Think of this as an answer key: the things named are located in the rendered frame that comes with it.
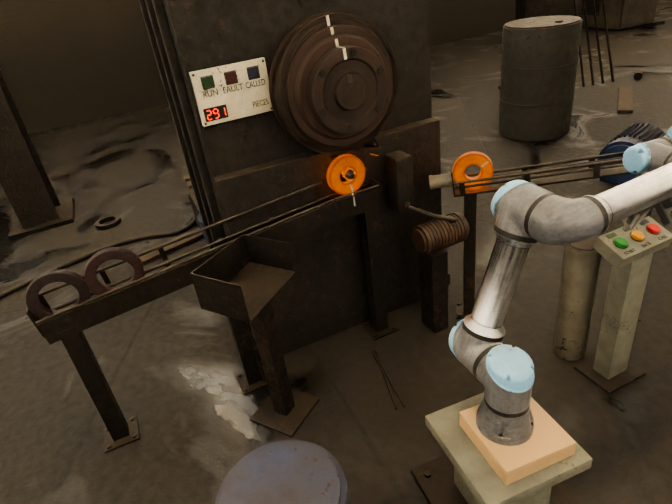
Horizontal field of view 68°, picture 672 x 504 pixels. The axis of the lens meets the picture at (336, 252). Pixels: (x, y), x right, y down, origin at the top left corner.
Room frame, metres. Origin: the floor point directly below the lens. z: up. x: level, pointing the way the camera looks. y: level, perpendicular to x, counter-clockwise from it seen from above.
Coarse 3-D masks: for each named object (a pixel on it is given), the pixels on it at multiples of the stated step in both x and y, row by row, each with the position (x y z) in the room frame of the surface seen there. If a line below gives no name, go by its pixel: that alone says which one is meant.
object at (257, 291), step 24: (240, 240) 1.54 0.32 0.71; (264, 240) 1.50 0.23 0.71; (216, 264) 1.43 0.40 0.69; (240, 264) 1.52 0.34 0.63; (264, 264) 1.52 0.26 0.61; (288, 264) 1.46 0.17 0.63; (216, 288) 1.29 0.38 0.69; (240, 288) 1.23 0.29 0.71; (264, 288) 1.38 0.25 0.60; (216, 312) 1.31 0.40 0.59; (240, 312) 1.25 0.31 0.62; (264, 312) 1.39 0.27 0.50; (264, 336) 1.38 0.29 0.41; (264, 360) 1.39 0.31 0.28; (288, 384) 1.41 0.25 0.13; (264, 408) 1.43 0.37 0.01; (288, 408) 1.39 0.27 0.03; (312, 408) 1.40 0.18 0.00; (288, 432) 1.29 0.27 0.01
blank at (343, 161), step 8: (336, 160) 1.80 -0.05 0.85; (344, 160) 1.81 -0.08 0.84; (352, 160) 1.82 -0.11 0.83; (360, 160) 1.83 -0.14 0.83; (328, 168) 1.81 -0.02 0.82; (336, 168) 1.79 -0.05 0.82; (344, 168) 1.80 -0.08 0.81; (352, 168) 1.82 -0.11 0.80; (360, 168) 1.83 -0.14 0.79; (328, 176) 1.79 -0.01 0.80; (336, 176) 1.79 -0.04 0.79; (360, 176) 1.83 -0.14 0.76; (328, 184) 1.80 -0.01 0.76; (336, 184) 1.79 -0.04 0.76; (344, 184) 1.80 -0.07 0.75; (352, 184) 1.81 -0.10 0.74; (360, 184) 1.83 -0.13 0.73; (336, 192) 1.79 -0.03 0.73; (344, 192) 1.80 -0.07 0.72
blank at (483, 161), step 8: (472, 152) 1.85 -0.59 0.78; (480, 152) 1.86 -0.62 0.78; (456, 160) 1.87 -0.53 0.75; (464, 160) 1.85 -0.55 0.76; (472, 160) 1.84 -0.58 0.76; (480, 160) 1.83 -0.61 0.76; (488, 160) 1.82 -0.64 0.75; (456, 168) 1.85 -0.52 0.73; (464, 168) 1.85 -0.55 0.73; (488, 168) 1.82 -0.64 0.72; (456, 176) 1.85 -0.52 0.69; (464, 176) 1.85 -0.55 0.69; (480, 176) 1.83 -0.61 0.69; (488, 176) 1.82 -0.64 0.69
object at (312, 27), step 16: (336, 16) 1.79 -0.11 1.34; (352, 16) 1.81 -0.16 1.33; (304, 32) 1.75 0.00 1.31; (288, 48) 1.72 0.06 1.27; (384, 48) 1.85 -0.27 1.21; (288, 64) 1.72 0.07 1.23; (288, 112) 1.71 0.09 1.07; (288, 128) 1.71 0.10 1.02; (304, 144) 1.73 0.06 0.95; (320, 144) 1.75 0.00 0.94; (352, 144) 1.79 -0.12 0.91
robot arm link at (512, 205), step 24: (504, 192) 1.11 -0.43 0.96; (528, 192) 1.07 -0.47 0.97; (552, 192) 1.06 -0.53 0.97; (504, 216) 1.08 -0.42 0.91; (528, 216) 1.02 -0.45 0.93; (504, 240) 1.06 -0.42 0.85; (528, 240) 1.04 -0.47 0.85; (504, 264) 1.05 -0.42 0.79; (480, 288) 1.08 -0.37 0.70; (504, 288) 1.04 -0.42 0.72; (480, 312) 1.05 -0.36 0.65; (504, 312) 1.04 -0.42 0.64; (456, 336) 1.08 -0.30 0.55; (480, 336) 1.01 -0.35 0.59
